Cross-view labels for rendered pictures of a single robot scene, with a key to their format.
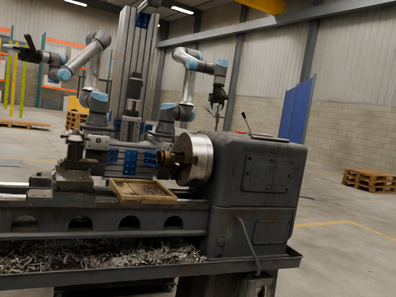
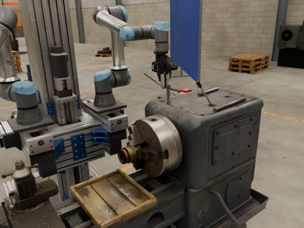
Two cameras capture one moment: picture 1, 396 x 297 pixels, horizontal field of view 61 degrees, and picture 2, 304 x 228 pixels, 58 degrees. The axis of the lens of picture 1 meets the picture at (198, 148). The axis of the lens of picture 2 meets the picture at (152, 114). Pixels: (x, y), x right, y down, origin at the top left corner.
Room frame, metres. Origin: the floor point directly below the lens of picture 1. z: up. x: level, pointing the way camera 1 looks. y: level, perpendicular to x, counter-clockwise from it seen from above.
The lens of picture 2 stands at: (0.66, 0.29, 1.73)
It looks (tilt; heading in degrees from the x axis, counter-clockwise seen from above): 20 degrees down; 349
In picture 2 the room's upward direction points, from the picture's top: 2 degrees counter-clockwise
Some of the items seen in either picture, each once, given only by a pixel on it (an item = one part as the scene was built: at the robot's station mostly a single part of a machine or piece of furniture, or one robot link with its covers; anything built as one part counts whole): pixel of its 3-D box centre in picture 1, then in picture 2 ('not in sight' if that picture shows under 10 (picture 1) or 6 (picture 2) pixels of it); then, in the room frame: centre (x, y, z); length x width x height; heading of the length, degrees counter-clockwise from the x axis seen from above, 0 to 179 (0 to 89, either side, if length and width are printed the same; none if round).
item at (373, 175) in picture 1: (370, 180); (249, 63); (8.74, -4.57, 0.22); 1.25 x 0.86 x 0.44; 125
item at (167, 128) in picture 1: (165, 126); (104, 97); (2.51, 0.26, 1.21); 0.15 x 0.15 x 0.10
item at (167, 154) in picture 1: (165, 157); (129, 154); (1.88, 0.17, 1.08); 0.09 x 0.09 x 0.09; 25
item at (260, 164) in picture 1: (246, 166); (202, 129); (2.13, -0.32, 1.06); 0.59 x 0.48 x 0.39; 115
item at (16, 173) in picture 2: (75, 137); (21, 170); (1.75, 0.64, 1.13); 0.08 x 0.08 x 0.03
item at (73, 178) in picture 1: (71, 175); (31, 215); (1.69, 0.62, 0.95); 0.43 x 0.17 x 0.05; 25
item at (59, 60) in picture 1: (55, 59); not in sight; (2.21, 0.99, 1.56); 0.11 x 0.08 x 0.09; 135
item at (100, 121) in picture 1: (97, 118); (28, 112); (2.31, 0.71, 1.21); 0.15 x 0.15 x 0.10
